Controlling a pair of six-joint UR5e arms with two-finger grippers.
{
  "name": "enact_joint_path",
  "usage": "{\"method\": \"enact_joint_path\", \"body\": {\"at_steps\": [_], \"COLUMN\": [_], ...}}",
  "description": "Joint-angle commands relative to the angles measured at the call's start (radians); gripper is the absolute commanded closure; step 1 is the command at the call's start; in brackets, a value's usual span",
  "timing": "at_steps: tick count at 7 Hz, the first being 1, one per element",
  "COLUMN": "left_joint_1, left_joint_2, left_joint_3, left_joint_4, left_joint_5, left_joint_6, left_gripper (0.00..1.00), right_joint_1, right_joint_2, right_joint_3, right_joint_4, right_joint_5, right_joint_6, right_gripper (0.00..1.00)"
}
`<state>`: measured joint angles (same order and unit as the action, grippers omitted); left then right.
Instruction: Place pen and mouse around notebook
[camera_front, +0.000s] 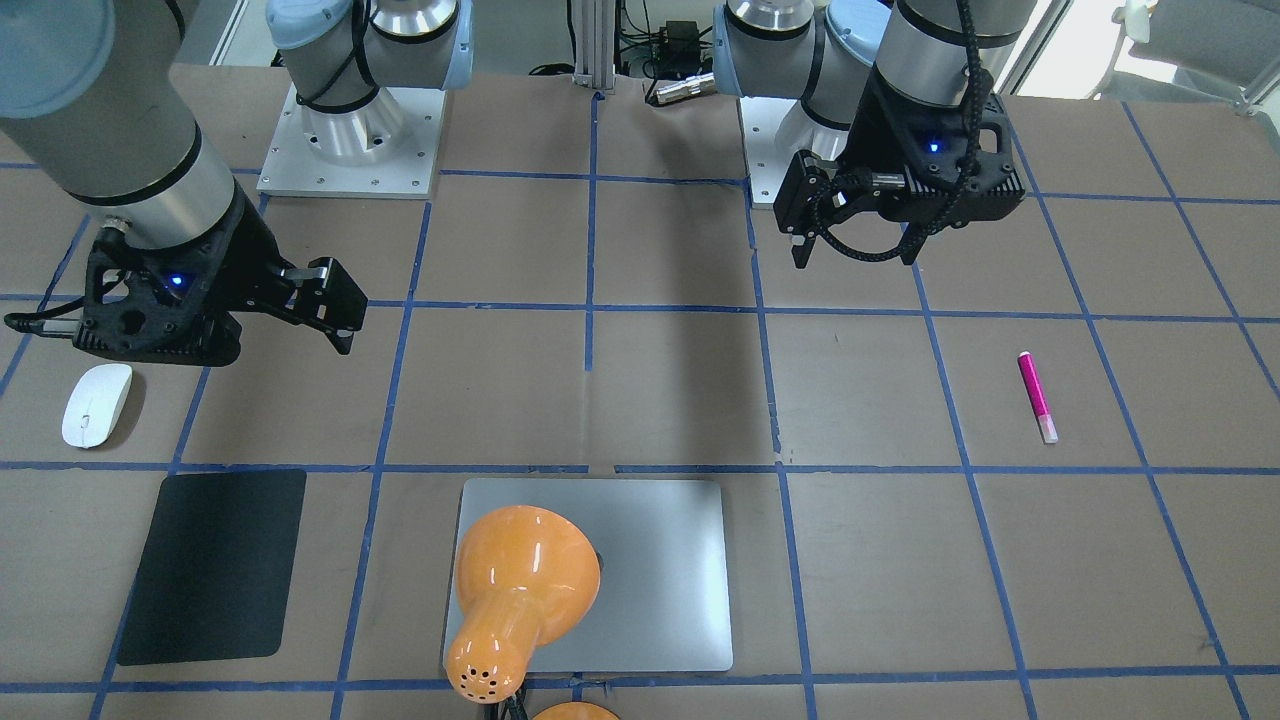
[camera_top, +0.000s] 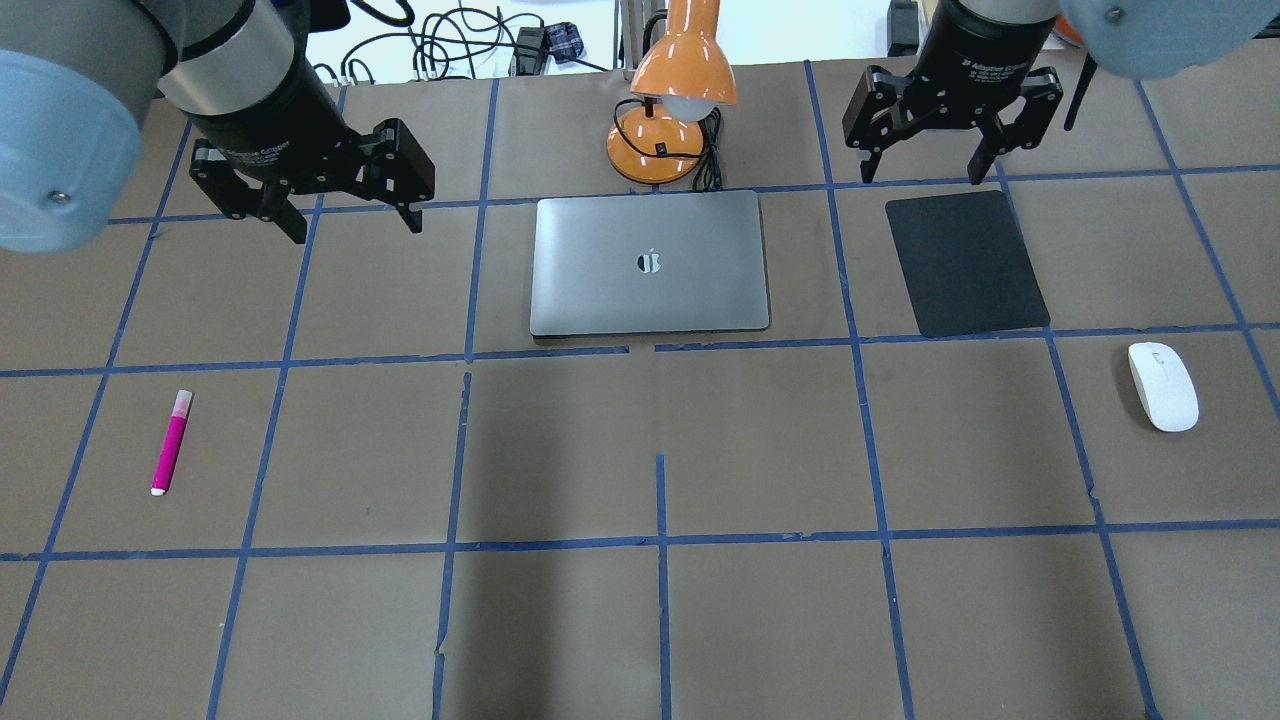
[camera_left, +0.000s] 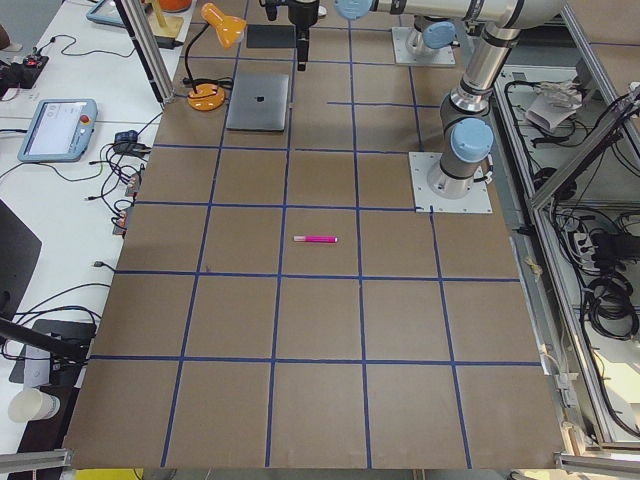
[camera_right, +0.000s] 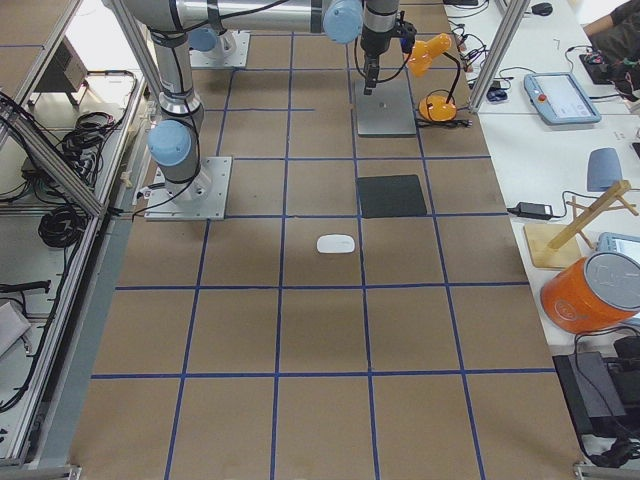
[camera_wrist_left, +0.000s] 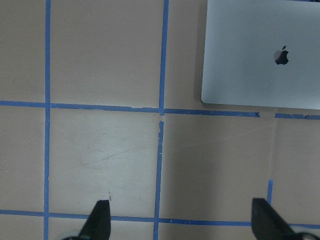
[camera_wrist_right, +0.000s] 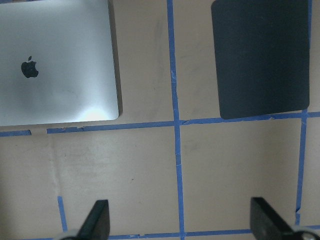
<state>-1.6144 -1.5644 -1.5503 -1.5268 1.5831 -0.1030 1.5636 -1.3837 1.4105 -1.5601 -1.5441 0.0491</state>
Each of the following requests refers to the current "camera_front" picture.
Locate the white computer mouse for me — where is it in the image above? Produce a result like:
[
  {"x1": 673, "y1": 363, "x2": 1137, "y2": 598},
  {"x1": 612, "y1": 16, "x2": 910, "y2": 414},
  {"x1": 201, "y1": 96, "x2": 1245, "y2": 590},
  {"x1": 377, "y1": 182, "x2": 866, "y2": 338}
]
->
[{"x1": 61, "y1": 363, "x2": 133, "y2": 448}]

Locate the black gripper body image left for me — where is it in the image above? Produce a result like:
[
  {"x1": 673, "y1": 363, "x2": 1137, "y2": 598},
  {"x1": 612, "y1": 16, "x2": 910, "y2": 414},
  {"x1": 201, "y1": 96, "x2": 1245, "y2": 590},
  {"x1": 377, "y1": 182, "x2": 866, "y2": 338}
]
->
[{"x1": 72, "y1": 192, "x2": 311, "y2": 366}]

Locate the black electronics box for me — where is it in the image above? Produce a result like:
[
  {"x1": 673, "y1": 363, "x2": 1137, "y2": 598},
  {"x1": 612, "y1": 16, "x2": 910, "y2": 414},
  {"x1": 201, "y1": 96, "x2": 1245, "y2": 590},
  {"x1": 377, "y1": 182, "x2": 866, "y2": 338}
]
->
[{"x1": 654, "y1": 20, "x2": 705, "y2": 77}]

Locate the pink pen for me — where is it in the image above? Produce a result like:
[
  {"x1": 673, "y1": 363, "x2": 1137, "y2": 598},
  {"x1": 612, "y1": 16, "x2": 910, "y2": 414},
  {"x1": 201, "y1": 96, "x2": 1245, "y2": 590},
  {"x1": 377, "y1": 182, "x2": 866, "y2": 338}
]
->
[{"x1": 1018, "y1": 351, "x2": 1059, "y2": 445}]

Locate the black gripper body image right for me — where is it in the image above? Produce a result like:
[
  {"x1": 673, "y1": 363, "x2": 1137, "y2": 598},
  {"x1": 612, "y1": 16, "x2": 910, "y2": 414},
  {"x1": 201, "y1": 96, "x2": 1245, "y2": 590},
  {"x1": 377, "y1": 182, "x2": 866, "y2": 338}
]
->
[{"x1": 835, "y1": 69, "x2": 1027, "y2": 265}]

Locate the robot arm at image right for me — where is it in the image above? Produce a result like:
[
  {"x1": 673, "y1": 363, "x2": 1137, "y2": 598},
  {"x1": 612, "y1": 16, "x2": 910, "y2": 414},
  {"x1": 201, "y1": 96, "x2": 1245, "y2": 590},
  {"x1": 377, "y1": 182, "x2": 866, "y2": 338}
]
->
[{"x1": 713, "y1": 1, "x2": 1033, "y2": 269}]

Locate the silver metal connector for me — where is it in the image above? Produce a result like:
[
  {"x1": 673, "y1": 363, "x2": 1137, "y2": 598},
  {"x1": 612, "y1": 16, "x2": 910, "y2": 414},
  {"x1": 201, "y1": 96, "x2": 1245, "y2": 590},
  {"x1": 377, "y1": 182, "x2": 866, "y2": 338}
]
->
[{"x1": 645, "y1": 72, "x2": 718, "y2": 108}]

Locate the aluminium frame post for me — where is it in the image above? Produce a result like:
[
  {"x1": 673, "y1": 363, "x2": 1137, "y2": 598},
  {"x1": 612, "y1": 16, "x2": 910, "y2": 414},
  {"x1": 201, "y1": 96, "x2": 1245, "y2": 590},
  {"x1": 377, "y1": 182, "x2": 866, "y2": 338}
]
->
[{"x1": 566, "y1": 0, "x2": 618, "y2": 95}]

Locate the orange desk lamp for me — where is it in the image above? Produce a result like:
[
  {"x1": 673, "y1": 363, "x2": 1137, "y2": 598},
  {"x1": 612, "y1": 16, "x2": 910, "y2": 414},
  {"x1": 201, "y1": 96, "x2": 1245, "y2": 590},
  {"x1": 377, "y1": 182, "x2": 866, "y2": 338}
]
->
[{"x1": 444, "y1": 505, "x2": 602, "y2": 705}]

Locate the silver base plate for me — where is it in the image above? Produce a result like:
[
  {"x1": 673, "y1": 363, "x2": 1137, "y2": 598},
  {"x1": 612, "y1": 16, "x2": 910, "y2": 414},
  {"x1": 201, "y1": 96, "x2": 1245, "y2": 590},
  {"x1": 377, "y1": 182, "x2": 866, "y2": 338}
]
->
[
  {"x1": 257, "y1": 88, "x2": 448, "y2": 200},
  {"x1": 739, "y1": 97, "x2": 813, "y2": 209}
]

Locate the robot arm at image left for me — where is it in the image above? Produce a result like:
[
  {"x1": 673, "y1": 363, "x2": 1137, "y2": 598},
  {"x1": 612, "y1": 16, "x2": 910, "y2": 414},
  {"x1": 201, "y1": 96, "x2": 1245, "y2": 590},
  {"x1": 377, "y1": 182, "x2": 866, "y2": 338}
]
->
[{"x1": 3, "y1": 1, "x2": 474, "y2": 366}]

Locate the silver notebook laptop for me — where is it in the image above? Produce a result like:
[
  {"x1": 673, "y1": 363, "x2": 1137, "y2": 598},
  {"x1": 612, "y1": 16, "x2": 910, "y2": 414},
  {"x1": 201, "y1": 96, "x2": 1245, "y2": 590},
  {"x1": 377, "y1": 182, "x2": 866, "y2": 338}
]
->
[{"x1": 457, "y1": 477, "x2": 733, "y2": 676}]

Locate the black mousepad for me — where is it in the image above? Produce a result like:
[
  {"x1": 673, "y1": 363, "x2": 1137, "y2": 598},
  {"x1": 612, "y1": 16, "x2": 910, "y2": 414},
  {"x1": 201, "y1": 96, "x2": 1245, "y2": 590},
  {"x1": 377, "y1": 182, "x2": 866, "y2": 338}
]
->
[{"x1": 116, "y1": 469, "x2": 307, "y2": 666}]

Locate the grey chair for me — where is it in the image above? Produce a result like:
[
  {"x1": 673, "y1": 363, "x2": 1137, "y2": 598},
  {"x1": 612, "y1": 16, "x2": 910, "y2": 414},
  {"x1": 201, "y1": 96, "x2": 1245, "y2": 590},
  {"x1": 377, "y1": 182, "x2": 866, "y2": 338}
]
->
[{"x1": 1087, "y1": 1, "x2": 1279, "y2": 115}]

